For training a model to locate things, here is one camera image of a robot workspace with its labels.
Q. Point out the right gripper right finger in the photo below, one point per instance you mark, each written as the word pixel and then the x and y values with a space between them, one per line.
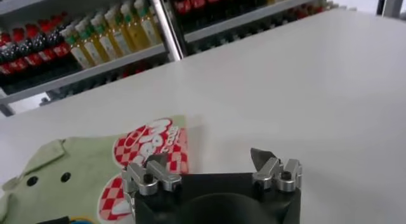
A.
pixel 269 173

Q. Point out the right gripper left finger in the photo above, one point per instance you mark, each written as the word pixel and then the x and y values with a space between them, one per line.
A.
pixel 149 181

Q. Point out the thin dark frame pole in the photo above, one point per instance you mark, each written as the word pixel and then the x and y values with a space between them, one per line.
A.
pixel 381 1

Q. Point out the light green polo shirt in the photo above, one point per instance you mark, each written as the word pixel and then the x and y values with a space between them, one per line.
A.
pixel 79 168

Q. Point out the yellow drink bottle green label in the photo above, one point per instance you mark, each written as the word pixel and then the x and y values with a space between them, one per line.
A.
pixel 122 39
pixel 79 54
pixel 109 46
pixel 136 33
pixel 93 50
pixel 149 27

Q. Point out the grey shelf unit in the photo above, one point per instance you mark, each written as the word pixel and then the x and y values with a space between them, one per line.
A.
pixel 253 16
pixel 95 70

